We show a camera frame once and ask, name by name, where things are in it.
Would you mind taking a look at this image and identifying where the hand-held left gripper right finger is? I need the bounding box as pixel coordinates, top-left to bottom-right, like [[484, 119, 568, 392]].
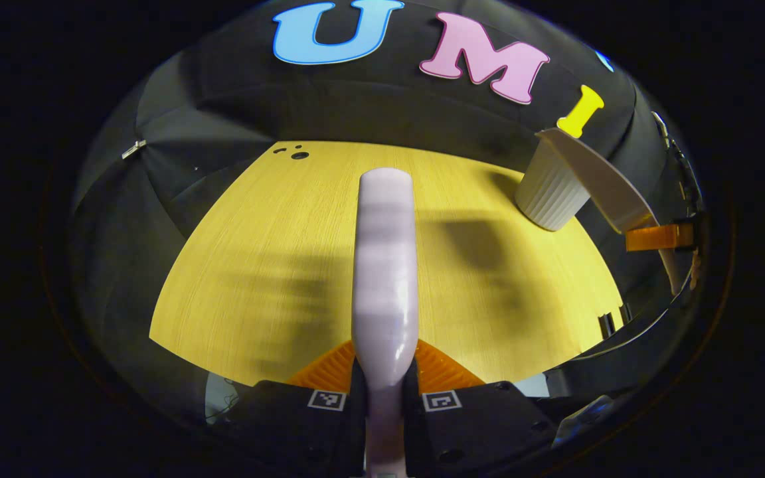
[[402, 337, 559, 478]]

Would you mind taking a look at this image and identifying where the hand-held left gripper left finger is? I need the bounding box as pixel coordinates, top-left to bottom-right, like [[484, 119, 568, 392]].
[[222, 339, 368, 478]]

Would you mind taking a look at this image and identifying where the pale pink dustpan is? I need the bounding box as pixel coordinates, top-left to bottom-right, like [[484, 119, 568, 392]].
[[534, 127, 683, 297]]

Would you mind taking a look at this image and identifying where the pale pink small broom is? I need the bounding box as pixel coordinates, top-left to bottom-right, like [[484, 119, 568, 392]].
[[351, 167, 420, 478]]

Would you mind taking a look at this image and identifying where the wooden desktop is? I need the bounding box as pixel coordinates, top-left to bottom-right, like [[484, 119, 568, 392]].
[[149, 140, 626, 387]]

